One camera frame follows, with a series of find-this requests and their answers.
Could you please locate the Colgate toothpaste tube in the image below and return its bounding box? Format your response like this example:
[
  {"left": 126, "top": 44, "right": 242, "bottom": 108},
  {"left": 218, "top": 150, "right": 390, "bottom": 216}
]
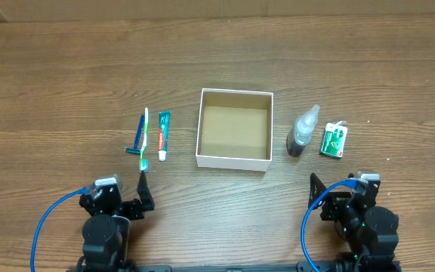
[{"left": 158, "top": 110, "right": 171, "bottom": 162}]

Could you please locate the green white soap packet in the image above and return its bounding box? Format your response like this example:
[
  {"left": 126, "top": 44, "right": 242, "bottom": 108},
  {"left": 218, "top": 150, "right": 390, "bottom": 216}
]
[{"left": 319, "top": 121, "right": 348, "bottom": 159}]

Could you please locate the white cardboard box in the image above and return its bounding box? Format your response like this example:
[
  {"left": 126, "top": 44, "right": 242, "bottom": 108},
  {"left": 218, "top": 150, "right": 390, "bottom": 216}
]
[{"left": 195, "top": 88, "right": 273, "bottom": 172}]

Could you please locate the blue left cable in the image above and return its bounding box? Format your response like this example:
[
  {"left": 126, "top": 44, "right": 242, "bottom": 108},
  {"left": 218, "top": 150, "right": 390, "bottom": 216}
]
[{"left": 29, "top": 187, "right": 90, "bottom": 272}]

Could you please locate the blue cable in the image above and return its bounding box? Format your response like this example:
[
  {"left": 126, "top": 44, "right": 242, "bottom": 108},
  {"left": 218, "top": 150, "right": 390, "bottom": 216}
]
[
  {"left": 29, "top": 187, "right": 90, "bottom": 272},
  {"left": 301, "top": 178, "right": 366, "bottom": 272}
]

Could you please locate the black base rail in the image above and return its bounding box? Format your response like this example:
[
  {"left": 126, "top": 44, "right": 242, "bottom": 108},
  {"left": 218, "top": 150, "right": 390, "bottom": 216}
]
[{"left": 126, "top": 260, "right": 339, "bottom": 272}]

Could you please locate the clear bottle dark liquid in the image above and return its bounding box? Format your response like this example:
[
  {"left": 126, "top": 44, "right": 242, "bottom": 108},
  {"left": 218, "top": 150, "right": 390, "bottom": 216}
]
[{"left": 286, "top": 104, "right": 320, "bottom": 157}]

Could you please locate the blue right cable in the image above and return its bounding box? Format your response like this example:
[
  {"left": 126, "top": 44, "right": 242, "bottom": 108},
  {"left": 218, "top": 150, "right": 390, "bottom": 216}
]
[{"left": 301, "top": 178, "right": 366, "bottom": 272}]

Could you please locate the green white toothbrush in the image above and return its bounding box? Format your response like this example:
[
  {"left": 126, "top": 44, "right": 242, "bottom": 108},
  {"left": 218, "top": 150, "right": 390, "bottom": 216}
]
[{"left": 139, "top": 107, "right": 150, "bottom": 172}]

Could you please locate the blue disposable razor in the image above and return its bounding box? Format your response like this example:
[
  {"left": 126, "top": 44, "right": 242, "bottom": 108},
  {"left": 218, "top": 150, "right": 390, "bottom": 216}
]
[{"left": 125, "top": 115, "right": 145, "bottom": 155}]

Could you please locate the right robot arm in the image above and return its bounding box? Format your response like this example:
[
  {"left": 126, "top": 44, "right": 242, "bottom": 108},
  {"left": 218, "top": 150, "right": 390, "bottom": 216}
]
[{"left": 301, "top": 171, "right": 401, "bottom": 271}]

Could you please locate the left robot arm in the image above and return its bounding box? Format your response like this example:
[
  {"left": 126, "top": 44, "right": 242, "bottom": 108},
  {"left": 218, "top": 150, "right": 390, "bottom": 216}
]
[{"left": 77, "top": 172, "right": 155, "bottom": 271}]

